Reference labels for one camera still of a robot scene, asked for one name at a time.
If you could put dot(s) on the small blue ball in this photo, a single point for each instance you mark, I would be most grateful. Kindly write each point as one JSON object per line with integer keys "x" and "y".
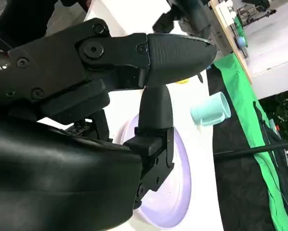
{"x": 242, "y": 41}

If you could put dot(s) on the wooden desk board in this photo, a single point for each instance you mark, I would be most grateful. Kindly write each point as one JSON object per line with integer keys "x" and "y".
{"x": 227, "y": 31}

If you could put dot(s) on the green cloth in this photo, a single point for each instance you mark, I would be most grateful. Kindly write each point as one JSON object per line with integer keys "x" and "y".
{"x": 245, "y": 101}

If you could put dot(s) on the pale green mug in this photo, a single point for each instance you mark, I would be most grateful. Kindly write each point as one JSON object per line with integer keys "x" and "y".
{"x": 210, "y": 109}

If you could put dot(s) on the dark leafy plant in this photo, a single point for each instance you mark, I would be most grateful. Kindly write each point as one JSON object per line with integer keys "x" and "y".
{"x": 283, "y": 113}

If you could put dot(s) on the thin black rod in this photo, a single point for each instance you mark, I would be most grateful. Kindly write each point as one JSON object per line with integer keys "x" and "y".
{"x": 242, "y": 150}

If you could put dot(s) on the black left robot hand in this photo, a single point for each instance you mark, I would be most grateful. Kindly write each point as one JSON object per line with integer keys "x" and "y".
{"x": 199, "y": 21}

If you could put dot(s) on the black cloth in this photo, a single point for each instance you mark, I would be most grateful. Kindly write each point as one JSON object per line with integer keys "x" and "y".
{"x": 238, "y": 187}

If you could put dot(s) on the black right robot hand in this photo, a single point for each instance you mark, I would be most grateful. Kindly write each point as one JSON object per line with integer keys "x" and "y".
{"x": 50, "y": 173}

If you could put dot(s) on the orange and white bread roll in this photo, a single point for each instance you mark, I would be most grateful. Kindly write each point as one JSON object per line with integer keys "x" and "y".
{"x": 182, "y": 81}

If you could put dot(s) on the lilac plate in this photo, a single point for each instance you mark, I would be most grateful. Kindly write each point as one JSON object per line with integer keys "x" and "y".
{"x": 173, "y": 192}

